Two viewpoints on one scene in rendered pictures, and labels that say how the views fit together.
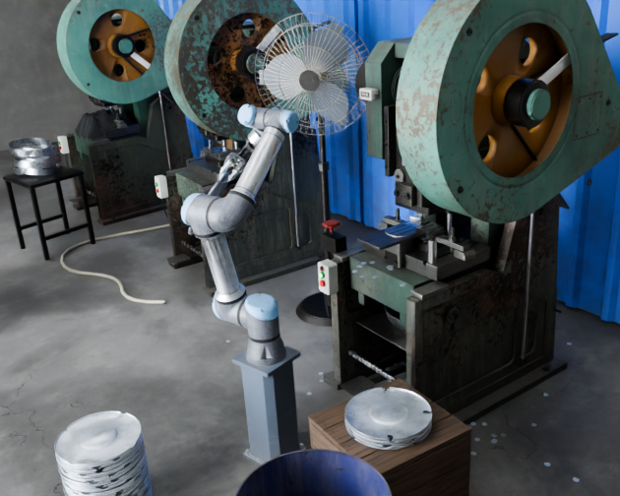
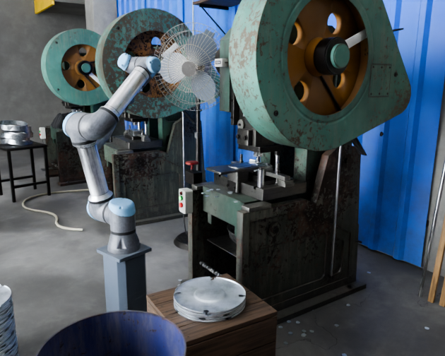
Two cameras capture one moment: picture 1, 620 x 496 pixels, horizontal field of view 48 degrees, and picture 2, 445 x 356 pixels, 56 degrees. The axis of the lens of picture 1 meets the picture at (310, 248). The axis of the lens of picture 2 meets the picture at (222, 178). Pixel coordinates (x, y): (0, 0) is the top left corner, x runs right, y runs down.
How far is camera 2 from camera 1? 0.72 m
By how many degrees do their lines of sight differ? 9
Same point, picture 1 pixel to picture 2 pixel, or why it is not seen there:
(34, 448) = not seen: outside the picture
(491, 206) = (302, 133)
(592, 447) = (382, 344)
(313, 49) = (193, 48)
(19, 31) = (34, 73)
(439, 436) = (248, 315)
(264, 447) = not seen: hidden behind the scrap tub
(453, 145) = (270, 74)
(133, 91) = (89, 97)
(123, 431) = not seen: outside the picture
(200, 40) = (119, 44)
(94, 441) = not seen: outside the picture
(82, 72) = (54, 80)
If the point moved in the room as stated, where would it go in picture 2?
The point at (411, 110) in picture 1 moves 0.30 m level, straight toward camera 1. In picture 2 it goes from (239, 46) to (228, 40)
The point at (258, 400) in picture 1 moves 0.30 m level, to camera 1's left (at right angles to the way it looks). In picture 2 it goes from (113, 283) to (49, 282)
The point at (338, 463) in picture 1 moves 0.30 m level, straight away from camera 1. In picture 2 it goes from (151, 324) to (165, 282)
